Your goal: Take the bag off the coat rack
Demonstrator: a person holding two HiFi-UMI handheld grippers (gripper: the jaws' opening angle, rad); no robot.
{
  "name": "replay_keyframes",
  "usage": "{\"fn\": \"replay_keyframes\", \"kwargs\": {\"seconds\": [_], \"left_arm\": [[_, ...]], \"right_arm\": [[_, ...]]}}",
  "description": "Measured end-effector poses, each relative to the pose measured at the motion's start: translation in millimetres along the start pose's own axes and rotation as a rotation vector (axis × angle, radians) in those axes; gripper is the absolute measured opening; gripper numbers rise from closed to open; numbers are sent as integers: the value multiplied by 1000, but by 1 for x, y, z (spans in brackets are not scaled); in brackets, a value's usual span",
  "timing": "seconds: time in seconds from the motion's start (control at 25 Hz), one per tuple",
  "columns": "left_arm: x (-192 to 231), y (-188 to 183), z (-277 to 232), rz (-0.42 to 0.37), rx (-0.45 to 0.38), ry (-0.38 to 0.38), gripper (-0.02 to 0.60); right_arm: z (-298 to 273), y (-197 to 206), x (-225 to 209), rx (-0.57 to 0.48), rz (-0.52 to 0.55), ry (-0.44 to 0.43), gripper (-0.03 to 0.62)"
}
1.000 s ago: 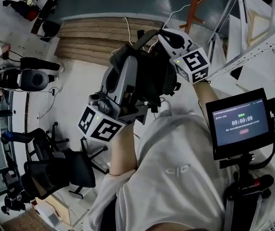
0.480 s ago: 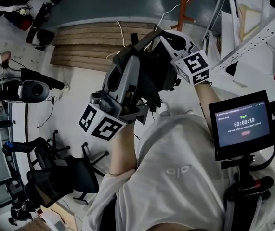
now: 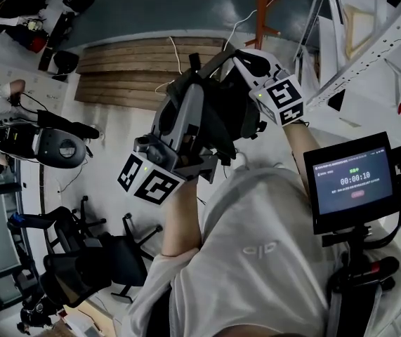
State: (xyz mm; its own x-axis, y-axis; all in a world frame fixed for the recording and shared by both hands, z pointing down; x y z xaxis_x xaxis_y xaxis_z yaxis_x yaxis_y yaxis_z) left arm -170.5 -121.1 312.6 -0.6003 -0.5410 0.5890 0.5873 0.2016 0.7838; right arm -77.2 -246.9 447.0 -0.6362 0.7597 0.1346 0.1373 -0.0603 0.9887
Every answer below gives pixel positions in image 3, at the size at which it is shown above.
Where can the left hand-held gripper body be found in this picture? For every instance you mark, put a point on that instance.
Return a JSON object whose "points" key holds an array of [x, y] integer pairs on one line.
{"points": [[182, 118]]}

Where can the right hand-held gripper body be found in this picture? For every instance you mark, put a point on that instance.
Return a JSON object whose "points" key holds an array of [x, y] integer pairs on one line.
{"points": [[274, 83]]}

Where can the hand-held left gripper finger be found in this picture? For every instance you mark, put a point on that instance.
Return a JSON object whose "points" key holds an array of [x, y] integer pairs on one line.
{"points": [[195, 63]]}

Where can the dark grey bag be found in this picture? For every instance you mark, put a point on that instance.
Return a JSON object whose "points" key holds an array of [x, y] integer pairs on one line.
{"points": [[228, 111]]}

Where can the orange coat rack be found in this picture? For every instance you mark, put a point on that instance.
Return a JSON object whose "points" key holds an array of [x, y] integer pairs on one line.
{"points": [[262, 9]]}

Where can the person's left forearm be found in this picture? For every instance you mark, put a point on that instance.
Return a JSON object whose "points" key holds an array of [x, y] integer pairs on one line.
{"points": [[182, 219]]}

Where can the person's right forearm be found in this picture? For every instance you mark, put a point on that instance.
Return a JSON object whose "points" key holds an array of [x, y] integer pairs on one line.
{"points": [[302, 149]]}

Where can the white metal shelf rack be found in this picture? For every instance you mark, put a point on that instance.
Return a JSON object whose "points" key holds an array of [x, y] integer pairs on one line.
{"points": [[368, 47]]}

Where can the small black bag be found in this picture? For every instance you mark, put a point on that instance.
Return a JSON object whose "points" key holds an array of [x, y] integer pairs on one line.
{"points": [[66, 61]]}

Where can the stack of wooden boards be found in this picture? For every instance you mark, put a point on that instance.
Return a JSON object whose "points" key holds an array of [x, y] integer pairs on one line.
{"points": [[126, 72]]}

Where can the white box with red button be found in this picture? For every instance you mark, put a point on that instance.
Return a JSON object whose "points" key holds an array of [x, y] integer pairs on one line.
{"points": [[379, 107]]}

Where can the black chest monitor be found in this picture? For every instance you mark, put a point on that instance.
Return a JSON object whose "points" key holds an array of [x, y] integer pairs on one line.
{"points": [[353, 183]]}

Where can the person's white shirt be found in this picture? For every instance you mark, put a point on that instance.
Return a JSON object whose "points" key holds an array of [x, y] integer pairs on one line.
{"points": [[256, 244]]}

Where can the pile of dark bags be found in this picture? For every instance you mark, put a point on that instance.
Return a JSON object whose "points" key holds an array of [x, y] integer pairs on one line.
{"points": [[28, 9]]}

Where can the black mesh office chair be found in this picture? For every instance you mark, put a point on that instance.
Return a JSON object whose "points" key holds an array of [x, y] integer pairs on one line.
{"points": [[91, 269]]}

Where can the wooden frame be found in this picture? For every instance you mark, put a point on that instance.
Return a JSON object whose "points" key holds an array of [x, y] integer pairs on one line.
{"points": [[356, 33]]}

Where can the black chest mount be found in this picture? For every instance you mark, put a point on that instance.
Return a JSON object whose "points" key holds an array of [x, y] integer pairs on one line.
{"points": [[358, 279]]}

